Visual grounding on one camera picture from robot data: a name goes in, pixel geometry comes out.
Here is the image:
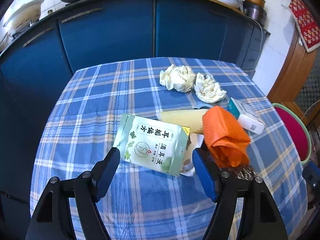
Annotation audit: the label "steel wool scrubber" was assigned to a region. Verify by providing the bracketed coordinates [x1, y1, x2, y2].
[221, 165, 257, 180]

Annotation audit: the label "white teal small carton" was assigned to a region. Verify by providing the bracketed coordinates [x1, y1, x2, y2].
[227, 98, 265, 134]

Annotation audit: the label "orange mesh cloth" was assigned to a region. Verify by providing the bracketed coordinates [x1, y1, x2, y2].
[202, 106, 251, 168]

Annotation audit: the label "green white medicine box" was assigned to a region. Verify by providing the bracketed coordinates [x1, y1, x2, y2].
[113, 113, 203, 177]

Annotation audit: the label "pale yellow sponge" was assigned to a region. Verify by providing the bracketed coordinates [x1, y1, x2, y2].
[156, 109, 208, 134]

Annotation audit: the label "small light blue cap piece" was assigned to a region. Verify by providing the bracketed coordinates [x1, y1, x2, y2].
[193, 103, 213, 109]

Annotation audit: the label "white tissue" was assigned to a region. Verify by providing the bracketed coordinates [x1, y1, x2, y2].
[194, 73, 226, 104]
[159, 64, 196, 93]

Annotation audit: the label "blue kitchen base cabinets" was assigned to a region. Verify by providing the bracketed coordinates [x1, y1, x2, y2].
[1, 0, 269, 204]

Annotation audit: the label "red basin with green rim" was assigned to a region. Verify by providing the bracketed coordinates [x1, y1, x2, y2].
[272, 103, 312, 165]

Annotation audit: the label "wooden door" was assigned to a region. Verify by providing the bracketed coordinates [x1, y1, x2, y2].
[267, 30, 319, 129]

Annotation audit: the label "blue plaid tablecloth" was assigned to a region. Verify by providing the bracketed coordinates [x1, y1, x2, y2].
[30, 57, 307, 239]

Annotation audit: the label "red patterned quilted cloth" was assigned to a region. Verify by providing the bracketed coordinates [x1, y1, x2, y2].
[289, 0, 319, 53]

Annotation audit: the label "dark rice cooker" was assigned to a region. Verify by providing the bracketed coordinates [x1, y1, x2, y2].
[243, 1, 267, 27]

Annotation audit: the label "white cooking pot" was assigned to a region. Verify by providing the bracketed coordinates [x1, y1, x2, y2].
[3, 0, 44, 35]

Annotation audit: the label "white power cable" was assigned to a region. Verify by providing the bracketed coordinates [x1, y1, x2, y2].
[254, 21, 264, 58]

